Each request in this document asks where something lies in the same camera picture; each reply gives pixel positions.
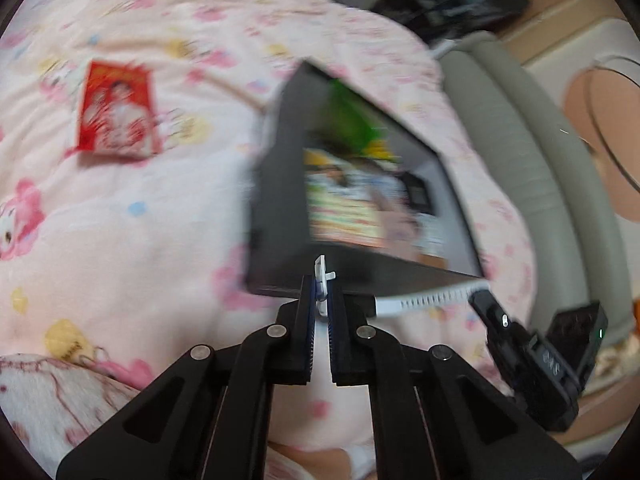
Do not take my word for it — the pink printed blanket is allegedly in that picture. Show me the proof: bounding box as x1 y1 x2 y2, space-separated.
0 0 538 480

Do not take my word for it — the colourful printed packet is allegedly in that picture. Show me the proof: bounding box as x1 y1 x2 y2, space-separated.
302 147 391 251

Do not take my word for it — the black cardboard box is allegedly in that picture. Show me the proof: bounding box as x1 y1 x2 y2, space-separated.
245 60 488 298

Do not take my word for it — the white perforated strap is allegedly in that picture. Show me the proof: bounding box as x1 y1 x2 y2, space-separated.
314 255 493 321

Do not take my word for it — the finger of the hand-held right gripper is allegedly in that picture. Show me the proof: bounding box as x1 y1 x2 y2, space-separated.
469 290 535 357

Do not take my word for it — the white fleece cloth red pattern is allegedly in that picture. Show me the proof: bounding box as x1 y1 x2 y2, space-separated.
0 352 146 466

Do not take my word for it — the grey sofa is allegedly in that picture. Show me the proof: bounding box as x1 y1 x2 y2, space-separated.
440 30 638 361

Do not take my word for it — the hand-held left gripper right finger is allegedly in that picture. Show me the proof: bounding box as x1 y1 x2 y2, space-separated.
327 280 583 480

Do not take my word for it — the peach round object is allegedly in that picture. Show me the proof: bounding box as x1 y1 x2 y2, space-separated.
562 57 640 221

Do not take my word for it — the red envelope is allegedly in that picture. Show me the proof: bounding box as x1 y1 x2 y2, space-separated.
75 59 163 158

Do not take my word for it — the black display frame box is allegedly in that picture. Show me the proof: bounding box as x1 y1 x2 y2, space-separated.
400 172 436 216

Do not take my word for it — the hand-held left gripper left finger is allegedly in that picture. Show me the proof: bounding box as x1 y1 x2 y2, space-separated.
56 274 321 480

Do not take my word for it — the green yellow snack packet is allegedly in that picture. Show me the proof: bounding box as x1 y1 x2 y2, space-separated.
327 80 401 161

